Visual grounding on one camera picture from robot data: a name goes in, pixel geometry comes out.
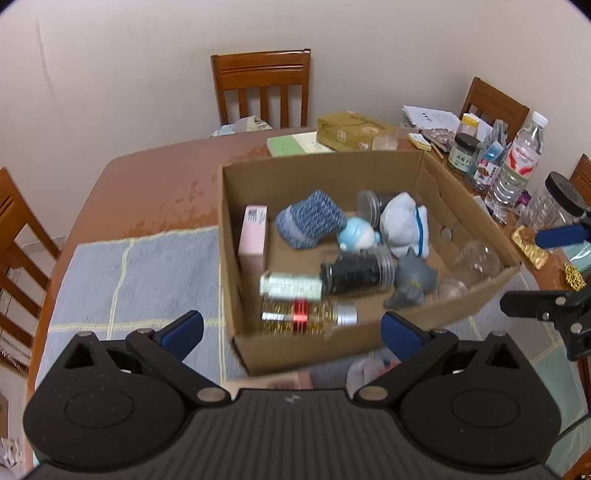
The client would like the clear jar with dark contents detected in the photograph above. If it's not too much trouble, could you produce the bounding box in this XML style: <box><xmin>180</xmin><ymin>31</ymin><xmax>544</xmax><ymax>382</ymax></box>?
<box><xmin>320</xmin><ymin>247</ymin><xmax>398</xmax><ymax>296</ymax></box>

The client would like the chair cushion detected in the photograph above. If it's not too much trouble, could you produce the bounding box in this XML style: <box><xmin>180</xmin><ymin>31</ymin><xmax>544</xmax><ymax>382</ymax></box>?
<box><xmin>210</xmin><ymin>116</ymin><xmax>273</xmax><ymax>138</ymax></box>

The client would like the cream carton box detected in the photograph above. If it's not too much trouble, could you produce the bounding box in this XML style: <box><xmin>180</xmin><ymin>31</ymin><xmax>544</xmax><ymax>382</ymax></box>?
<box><xmin>224</xmin><ymin>369</ymin><xmax>315</xmax><ymax>391</ymax></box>

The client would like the blue snack packet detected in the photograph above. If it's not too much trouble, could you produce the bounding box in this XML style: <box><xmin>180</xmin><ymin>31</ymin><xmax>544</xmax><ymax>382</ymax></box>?
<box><xmin>468</xmin><ymin>141</ymin><xmax>504</xmax><ymax>191</ymax></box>

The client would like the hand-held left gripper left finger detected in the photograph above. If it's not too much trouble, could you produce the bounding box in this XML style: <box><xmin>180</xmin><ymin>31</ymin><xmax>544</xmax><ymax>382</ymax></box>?
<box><xmin>62</xmin><ymin>310</ymin><xmax>232</xmax><ymax>408</ymax></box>

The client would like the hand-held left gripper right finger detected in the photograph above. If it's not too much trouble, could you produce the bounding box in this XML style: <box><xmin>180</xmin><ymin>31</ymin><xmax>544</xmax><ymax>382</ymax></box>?
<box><xmin>353</xmin><ymin>311</ymin><xmax>529</xmax><ymax>402</ymax></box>

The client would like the white knitted cloth blue trim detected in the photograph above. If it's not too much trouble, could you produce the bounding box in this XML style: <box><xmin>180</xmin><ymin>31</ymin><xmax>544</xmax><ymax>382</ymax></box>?
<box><xmin>379</xmin><ymin>191</ymin><xmax>432</xmax><ymax>259</ymax></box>

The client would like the clear jar black lid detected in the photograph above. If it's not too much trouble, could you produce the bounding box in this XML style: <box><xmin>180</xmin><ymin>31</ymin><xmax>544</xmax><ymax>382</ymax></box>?
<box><xmin>526</xmin><ymin>172</ymin><xmax>590</xmax><ymax>232</ymax></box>

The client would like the small jar dark lid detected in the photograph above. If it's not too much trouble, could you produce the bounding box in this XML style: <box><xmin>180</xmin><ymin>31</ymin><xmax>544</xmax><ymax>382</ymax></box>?
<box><xmin>448</xmin><ymin>134</ymin><xmax>481</xmax><ymax>176</ymax></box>

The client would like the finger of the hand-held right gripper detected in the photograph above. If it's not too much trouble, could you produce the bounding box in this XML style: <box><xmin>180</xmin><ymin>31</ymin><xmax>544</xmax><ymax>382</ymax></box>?
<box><xmin>536</xmin><ymin>224</ymin><xmax>591</xmax><ymax>250</ymax></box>
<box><xmin>500</xmin><ymin>286</ymin><xmax>591</xmax><ymax>361</ymax></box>

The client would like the blue checked tablecloth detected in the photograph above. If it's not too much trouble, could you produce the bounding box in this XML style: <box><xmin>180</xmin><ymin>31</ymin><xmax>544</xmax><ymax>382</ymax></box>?
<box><xmin>34</xmin><ymin>226</ymin><xmax>591</xmax><ymax>467</ymax></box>

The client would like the jar with silver lid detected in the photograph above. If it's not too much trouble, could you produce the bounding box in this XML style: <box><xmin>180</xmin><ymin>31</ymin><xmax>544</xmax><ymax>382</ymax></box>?
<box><xmin>355</xmin><ymin>189</ymin><xmax>398</xmax><ymax>227</ymax></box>

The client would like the wooden chair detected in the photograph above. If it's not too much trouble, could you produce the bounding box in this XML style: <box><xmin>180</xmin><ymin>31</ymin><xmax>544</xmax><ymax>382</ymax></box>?
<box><xmin>0</xmin><ymin>167</ymin><xmax>62</xmax><ymax>380</ymax></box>
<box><xmin>569</xmin><ymin>154</ymin><xmax>591</xmax><ymax>188</ymax></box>
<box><xmin>461</xmin><ymin>77</ymin><xmax>530</xmax><ymax>141</ymax></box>
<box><xmin>211</xmin><ymin>48</ymin><xmax>311</xmax><ymax>129</ymax></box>

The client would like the white green packet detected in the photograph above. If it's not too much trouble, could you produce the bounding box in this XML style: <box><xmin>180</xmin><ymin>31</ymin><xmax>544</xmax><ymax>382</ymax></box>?
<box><xmin>259</xmin><ymin>272</ymin><xmax>324</xmax><ymax>302</ymax></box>

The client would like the grey cat toy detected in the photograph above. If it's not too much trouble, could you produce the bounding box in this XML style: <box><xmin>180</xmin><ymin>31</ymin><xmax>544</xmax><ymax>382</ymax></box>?
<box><xmin>383</xmin><ymin>249</ymin><xmax>438</xmax><ymax>309</ymax></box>

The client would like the gold ornament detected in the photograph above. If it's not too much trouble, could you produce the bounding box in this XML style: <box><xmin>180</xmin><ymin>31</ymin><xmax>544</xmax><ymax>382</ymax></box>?
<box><xmin>561</xmin><ymin>263</ymin><xmax>587</xmax><ymax>291</ymax></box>

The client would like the blue bear figurine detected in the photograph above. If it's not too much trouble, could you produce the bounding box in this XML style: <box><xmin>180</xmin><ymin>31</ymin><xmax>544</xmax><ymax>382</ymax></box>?
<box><xmin>337</xmin><ymin>217</ymin><xmax>382</xmax><ymax>252</ymax></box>

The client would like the tan gold box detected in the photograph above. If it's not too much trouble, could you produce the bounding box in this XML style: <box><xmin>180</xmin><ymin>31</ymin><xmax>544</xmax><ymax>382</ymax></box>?
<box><xmin>317</xmin><ymin>112</ymin><xmax>398</xmax><ymax>152</ymax></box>

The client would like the clear plastic jar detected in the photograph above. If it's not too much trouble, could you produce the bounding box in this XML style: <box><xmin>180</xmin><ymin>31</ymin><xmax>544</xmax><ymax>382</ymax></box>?
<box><xmin>436</xmin><ymin>240</ymin><xmax>502</xmax><ymax>301</ymax></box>

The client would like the stack of white papers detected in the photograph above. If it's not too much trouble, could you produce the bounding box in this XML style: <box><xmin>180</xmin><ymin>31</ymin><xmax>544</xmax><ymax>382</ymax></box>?
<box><xmin>402</xmin><ymin>105</ymin><xmax>462</xmax><ymax>134</ymax></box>

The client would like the jar with yellow lid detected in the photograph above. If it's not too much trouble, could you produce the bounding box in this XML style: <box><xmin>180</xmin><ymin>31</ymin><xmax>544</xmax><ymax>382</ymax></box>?
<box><xmin>457</xmin><ymin>113</ymin><xmax>479</xmax><ymax>139</ymax></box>

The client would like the brown cardboard box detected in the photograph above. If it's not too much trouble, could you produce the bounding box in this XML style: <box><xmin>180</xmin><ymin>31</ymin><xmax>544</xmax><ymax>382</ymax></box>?
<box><xmin>217</xmin><ymin>148</ymin><xmax>522</xmax><ymax>376</ymax></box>

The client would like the green notebook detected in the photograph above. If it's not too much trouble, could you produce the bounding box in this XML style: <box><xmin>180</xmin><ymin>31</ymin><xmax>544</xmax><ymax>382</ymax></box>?
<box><xmin>267</xmin><ymin>131</ymin><xmax>334</xmax><ymax>158</ymax></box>

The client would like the pink carton box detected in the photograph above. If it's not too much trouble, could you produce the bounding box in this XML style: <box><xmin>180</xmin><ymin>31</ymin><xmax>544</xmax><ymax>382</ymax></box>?
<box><xmin>238</xmin><ymin>205</ymin><xmax>269</xmax><ymax>291</ymax></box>

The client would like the gold foil packet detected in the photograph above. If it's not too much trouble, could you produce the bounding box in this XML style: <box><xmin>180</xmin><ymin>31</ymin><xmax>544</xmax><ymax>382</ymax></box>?
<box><xmin>510</xmin><ymin>226</ymin><xmax>550</xmax><ymax>271</ymax></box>

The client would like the water bottle red label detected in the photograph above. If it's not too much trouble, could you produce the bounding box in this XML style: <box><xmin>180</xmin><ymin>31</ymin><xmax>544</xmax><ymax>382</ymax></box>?
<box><xmin>487</xmin><ymin>111</ymin><xmax>549</xmax><ymax>210</ymax></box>

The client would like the blue knitted sock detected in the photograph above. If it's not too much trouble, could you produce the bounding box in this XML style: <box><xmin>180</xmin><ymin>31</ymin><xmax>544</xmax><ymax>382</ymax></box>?
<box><xmin>276</xmin><ymin>190</ymin><xmax>347</xmax><ymax>250</ymax></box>

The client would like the gold bottle red band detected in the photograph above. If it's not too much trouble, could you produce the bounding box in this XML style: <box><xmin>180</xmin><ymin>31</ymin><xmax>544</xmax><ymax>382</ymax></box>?
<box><xmin>259</xmin><ymin>298</ymin><xmax>358</xmax><ymax>334</ymax></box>

